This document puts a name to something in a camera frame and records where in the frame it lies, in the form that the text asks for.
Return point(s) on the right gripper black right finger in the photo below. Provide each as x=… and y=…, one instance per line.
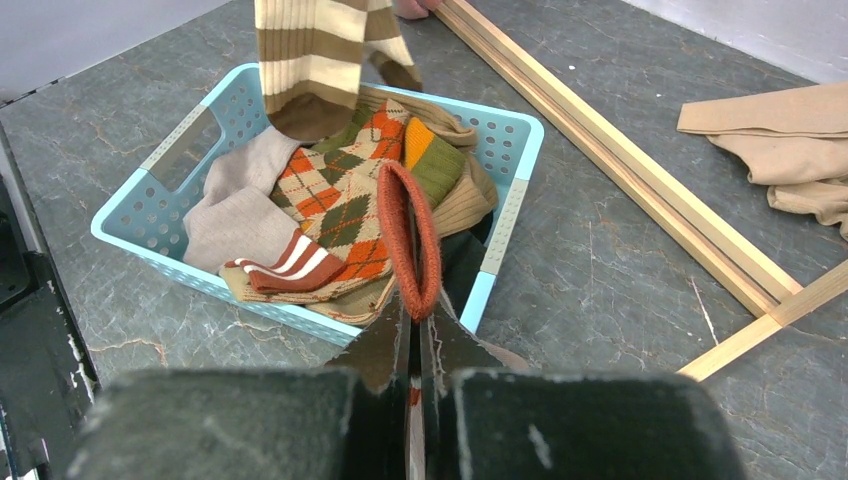
x=484, y=420

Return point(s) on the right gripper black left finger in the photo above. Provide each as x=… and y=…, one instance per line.
x=342, y=420

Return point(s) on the orange white striped beige sock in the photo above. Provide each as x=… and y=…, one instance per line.
x=409, y=234

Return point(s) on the argyle patterned sock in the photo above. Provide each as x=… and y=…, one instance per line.
x=330, y=189

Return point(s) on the light blue plastic basket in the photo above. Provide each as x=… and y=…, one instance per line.
x=144, y=218

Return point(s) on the brown cream striped sock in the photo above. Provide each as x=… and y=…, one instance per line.
x=310, y=60
x=386, y=49

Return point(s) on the beige crumpled cloth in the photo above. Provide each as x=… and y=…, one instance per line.
x=792, y=141

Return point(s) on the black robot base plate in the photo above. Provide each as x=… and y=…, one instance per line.
x=45, y=383

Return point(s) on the wooden hanger stand frame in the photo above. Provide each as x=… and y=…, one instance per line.
x=758, y=283

